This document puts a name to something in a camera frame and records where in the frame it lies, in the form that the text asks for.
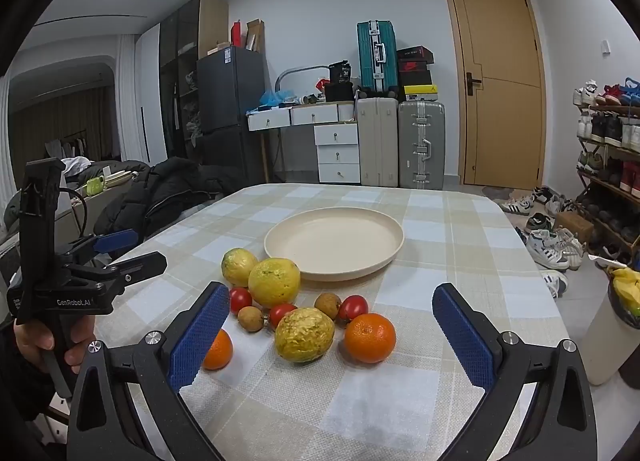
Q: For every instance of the rows of assorted shoes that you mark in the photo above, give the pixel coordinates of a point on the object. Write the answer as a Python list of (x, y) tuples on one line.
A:
[(612, 128)]

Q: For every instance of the black carton box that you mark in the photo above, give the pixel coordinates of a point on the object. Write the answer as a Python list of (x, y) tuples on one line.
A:
[(341, 72)]

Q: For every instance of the dark grey fridge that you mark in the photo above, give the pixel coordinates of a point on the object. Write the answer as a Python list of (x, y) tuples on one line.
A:
[(230, 91)]

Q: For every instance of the yellow black shoe box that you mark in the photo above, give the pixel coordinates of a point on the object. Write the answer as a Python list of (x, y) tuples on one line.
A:
[(421, 91)]

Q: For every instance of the person's left hand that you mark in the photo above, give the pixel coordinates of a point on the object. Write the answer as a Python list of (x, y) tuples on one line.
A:
[(30, 341)]

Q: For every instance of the brown longan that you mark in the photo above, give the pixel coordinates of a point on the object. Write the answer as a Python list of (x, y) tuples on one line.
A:
[(328, 305), (250, 319)]

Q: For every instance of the red tomato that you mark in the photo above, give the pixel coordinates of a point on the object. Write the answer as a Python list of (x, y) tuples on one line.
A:
[(281, 313), (354, 307), (241, 300)]

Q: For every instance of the person's left forearm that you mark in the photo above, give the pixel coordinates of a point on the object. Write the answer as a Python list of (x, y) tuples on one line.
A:
[(20, 386)]

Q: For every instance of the black red shoe box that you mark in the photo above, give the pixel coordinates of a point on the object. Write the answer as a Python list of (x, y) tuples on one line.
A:
[(412, 66)]

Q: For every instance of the wooden door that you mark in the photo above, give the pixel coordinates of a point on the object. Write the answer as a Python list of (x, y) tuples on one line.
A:
[(500, 131)]

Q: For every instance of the grey door mat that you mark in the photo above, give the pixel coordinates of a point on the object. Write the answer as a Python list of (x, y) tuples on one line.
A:
[(497, 191)]

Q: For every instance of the black bag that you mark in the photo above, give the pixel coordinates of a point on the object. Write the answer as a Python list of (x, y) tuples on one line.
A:
[(340, 92)]

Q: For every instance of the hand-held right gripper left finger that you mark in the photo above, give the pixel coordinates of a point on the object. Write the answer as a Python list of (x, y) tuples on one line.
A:
[(200, 336)]

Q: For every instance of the white wardrobe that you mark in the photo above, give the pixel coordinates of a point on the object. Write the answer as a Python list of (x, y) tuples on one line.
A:
[(150, 91)]

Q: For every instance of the large yellow passion fruit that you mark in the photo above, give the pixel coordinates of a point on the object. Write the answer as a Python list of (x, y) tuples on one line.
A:
[(274, 282)]

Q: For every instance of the tall cardboard box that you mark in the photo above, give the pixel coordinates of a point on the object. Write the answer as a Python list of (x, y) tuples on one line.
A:
[(255, 36)]

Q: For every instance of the grey arched metal frame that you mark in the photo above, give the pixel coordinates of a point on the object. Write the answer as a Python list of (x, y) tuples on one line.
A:
[(295, 70)]

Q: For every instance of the blue plastic bag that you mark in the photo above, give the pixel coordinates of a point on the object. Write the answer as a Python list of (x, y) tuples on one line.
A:
[(272, 97)]

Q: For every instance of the teal suitcase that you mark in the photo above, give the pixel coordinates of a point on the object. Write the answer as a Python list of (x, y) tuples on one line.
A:
[(367, 66)]

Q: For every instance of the brown cardboard box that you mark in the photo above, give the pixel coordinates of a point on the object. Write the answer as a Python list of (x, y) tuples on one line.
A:
[(575, 227)]

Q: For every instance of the yellow plastic bag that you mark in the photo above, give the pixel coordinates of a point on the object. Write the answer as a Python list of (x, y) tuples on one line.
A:
[(625, 288)]

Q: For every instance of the wrinkled yellow passion fruit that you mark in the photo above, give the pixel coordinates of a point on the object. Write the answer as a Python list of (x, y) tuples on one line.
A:
[(304, 336)]

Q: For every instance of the cream round plate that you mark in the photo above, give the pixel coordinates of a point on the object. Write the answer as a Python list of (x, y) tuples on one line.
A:
[(330, 241)]

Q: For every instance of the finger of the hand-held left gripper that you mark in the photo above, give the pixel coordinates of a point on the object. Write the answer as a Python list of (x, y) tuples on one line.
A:
[(145, 263), (117, 239)]

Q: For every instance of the black jacket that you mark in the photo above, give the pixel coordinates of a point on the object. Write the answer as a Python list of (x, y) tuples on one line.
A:
[(165, 186)]

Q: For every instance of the wooden shoe rack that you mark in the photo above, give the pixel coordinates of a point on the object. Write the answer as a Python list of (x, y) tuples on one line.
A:
[(607, 181)]

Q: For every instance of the orange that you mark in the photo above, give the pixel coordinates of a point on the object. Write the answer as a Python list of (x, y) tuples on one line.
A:
[(221, 351), (370, 338)]

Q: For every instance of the checked tablecloth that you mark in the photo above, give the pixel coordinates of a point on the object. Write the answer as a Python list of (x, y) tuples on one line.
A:
[(450, 251)]

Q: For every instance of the silver suitcase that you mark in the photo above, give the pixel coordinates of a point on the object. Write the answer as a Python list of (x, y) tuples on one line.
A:
[(412, 131)]

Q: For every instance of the group of white sneakers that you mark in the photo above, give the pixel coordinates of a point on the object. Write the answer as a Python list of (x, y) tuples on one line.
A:
[(547, 246)]

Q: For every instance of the white drawer cabinet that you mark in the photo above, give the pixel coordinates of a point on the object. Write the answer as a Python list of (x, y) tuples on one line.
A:
[(337, 156)]

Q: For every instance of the brown curtain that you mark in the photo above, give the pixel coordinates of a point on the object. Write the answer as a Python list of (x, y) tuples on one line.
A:
[(50, 126)]

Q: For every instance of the wooden shelf cabinet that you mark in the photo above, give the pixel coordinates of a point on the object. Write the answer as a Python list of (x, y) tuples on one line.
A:
[(212, 21)]

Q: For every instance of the green cup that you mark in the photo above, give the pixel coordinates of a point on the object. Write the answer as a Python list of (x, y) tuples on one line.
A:
[(96, 186)]

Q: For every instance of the white desk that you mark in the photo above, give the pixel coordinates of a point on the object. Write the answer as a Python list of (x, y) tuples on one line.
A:
[(310, 113)]

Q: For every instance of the small yellow-green passion fruit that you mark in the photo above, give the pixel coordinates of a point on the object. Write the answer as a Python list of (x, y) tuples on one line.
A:
[(237, 265)]

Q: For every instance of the beige trash bin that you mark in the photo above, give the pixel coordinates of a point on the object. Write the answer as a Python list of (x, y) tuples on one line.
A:
[(607, 351)]

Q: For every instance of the grey puffer jacket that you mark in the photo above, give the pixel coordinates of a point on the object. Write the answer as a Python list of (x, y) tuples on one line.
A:
[(125, 168)]

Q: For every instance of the beige suitcase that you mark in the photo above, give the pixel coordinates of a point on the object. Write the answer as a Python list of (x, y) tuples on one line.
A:
[(377, 141)]

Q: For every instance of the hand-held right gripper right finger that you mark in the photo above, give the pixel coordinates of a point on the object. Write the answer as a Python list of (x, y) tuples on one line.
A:
[(462, 336)]

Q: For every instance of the flat cardboard box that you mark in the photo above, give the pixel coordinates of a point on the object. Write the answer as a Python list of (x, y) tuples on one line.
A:
[(219, 48)]

